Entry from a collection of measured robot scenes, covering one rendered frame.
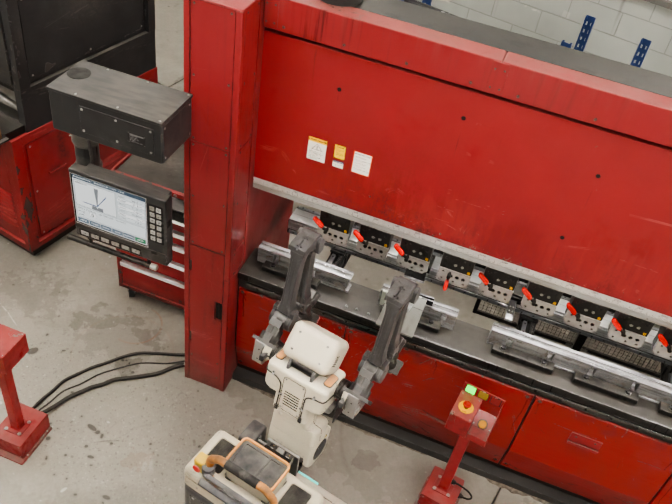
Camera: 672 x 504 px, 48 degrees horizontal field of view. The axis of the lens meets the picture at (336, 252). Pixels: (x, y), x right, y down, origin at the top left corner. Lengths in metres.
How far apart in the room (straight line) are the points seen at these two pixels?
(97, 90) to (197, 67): 0.40
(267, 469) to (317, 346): 0.54
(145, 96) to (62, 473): 2.05
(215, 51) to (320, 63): 0.42
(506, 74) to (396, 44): 0.43
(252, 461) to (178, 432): 1.22
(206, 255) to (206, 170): 0.50
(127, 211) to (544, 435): 2.27
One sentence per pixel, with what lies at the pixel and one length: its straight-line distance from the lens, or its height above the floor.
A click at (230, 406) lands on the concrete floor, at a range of 4.37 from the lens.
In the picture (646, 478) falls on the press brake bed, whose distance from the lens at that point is 4.11.
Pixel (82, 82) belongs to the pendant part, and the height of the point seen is 1.95.
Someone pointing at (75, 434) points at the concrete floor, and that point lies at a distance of 4.32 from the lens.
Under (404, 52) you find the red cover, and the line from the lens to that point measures 2.97.
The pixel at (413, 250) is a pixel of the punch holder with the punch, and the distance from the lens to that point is 3.47.
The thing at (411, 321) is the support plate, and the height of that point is 1.00.
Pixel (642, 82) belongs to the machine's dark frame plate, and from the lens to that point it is 3.06.
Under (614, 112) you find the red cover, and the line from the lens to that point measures 2.94.
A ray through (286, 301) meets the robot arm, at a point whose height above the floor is 1.35.
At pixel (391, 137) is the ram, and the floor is 1.84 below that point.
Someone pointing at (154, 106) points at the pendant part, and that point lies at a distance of 3.00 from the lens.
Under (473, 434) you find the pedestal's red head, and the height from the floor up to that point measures 0.70.
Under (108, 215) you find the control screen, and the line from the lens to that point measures 3.31.
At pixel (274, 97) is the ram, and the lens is 3.29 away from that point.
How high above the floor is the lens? 3.53
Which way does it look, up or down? 42 degrees down
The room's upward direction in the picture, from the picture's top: 10 degrees clockwise
